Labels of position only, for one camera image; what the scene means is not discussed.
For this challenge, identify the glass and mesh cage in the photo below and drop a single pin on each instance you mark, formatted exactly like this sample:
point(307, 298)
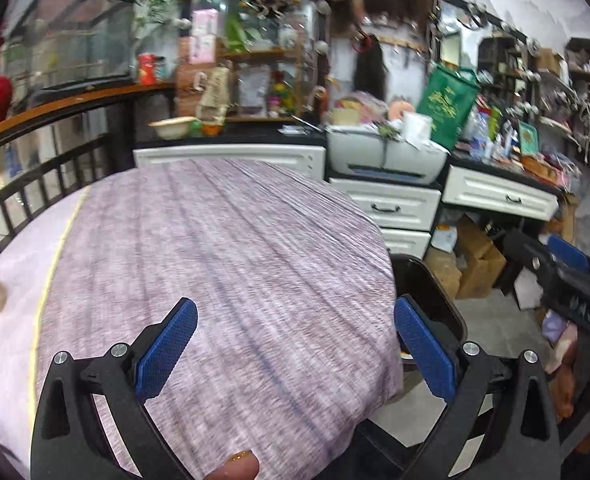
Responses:
point(75, 40)

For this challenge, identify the green tote bag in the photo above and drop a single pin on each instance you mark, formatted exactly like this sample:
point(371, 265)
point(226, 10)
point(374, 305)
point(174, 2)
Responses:
point(447, 105)

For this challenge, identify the small jar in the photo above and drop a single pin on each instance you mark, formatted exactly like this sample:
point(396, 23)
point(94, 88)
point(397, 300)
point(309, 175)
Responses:
point(161, 69)

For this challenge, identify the person's left hand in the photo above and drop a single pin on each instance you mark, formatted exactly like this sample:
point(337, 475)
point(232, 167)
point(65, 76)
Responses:
point(237, 467)

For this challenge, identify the clear water bottle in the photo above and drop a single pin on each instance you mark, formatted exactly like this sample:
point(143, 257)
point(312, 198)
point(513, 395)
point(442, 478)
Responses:
point(477, 130)

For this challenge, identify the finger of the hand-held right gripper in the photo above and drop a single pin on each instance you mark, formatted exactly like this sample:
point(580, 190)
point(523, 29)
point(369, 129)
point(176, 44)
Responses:
point(550, 280)
point(567, 251)

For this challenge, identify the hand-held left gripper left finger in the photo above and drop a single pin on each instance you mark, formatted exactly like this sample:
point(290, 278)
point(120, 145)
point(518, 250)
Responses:
point(167, 347)

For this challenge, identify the white printer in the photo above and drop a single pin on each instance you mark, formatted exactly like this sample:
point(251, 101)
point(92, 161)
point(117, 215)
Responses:
point(375, 155)

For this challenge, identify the teal framed picture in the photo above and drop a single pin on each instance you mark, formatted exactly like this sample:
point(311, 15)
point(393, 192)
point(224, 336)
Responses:
point(528, 137)

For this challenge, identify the black hanging wig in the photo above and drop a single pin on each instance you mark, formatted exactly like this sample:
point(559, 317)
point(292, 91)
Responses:
point(370, 67)

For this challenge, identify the white drawer cabinet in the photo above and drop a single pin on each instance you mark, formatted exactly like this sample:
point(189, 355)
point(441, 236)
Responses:
point(390, 205)

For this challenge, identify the orange cup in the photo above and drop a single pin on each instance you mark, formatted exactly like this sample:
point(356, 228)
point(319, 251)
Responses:
point(213, 129)

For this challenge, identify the cream bowl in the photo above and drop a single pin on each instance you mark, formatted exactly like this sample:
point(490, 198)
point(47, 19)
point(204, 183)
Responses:
point(172, 129)

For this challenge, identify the red tin can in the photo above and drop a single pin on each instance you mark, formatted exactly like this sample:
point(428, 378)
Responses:
point(148, 69)

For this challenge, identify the black trash bin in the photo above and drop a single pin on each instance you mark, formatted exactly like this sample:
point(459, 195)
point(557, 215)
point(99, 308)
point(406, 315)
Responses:
point(425, 290)

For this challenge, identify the wooden ledge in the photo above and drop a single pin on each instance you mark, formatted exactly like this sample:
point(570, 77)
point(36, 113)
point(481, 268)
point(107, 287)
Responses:
point(75, 105)

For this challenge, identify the row of cosmetic bottles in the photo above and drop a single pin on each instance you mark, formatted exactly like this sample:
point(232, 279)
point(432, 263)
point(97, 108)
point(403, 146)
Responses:
point(500, 140)

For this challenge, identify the wooden shelf rack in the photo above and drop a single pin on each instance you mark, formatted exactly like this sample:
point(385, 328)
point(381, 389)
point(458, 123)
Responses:
point(297, 85)

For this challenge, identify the cardboard box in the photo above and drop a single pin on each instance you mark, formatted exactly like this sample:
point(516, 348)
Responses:
point(482, 260)

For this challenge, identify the black framed vanity mirror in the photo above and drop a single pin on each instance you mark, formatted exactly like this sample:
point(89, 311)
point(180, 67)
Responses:
point(255, 30)

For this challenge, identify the black wooden railing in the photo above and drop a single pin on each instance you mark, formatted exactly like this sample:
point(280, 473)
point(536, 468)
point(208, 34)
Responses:
point(50, 170)

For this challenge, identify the white desk drawer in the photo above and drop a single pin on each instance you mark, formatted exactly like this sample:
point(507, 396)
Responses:
point(500, 192)

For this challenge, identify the pink round roll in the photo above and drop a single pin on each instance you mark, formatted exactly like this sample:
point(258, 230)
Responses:
point(401, 110)

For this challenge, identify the beige snack pouch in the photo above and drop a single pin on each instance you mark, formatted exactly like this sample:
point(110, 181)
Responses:
point(216, 92)

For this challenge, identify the stack of brown boxes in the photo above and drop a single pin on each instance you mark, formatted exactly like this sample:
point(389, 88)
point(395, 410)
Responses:
point(187, 90)

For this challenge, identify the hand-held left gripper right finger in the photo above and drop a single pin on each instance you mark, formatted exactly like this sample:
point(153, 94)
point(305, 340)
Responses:
point(425, 350)

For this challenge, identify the white table cover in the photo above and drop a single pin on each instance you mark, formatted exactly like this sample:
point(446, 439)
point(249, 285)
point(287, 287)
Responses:
point(10, 360)

